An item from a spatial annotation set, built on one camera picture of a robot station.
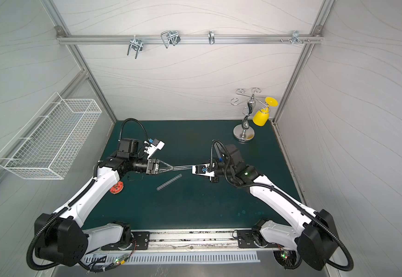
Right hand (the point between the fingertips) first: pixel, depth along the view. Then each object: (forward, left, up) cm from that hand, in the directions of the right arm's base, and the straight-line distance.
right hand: (196, 165), depth 73 cm
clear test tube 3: (+23, -10, -22) cm, 33 cm away
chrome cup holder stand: (+37, -27, -20) cm, 50 cm away
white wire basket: (-1, +60, +11) cm, 61 cm away
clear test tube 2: (+1, +16, -21) cm, 26 cm away
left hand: (-5, +11, +3) cm, 12 cm away
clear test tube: (-3, +5, +2) cm, 6 cm away
